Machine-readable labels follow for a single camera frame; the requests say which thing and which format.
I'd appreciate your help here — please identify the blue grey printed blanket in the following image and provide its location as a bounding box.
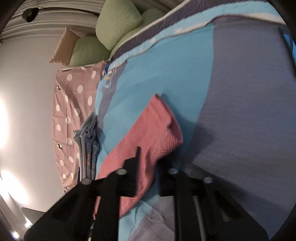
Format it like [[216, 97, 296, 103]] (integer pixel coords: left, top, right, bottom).
[[92, 0, 296, 241]]

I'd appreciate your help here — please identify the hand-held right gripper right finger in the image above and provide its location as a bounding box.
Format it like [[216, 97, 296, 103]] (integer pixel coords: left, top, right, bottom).
[[157, 160, 270, 241]]

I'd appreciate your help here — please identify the beige pillow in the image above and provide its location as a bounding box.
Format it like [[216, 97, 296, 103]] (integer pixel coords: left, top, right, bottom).
[[49, 26, 86, 66]]

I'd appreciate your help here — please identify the pink knit sweater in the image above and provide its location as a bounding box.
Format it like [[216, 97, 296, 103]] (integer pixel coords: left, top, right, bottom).
[[92, 94, 184, 219]]

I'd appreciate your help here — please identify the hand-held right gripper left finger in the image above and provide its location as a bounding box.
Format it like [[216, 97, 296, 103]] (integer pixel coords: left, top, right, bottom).
[[23, 146, 142, 241]]

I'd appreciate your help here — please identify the blue patterned folded garment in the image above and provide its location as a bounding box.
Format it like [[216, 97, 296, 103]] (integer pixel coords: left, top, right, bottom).
[[84, 120, 94, 180], [91, 123, 101, 180]]

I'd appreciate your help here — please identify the pink polka dot sheet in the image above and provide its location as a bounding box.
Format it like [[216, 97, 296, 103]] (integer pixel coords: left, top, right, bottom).
[[53, 61, 108, 193]]

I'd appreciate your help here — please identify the grey folded garment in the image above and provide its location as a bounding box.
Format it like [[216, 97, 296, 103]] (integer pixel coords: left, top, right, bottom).
[[73, 112, 97, 180]]

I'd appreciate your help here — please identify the dark ceiling fixture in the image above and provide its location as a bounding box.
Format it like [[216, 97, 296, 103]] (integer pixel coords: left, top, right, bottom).
[[22, 7, 40, 23]]

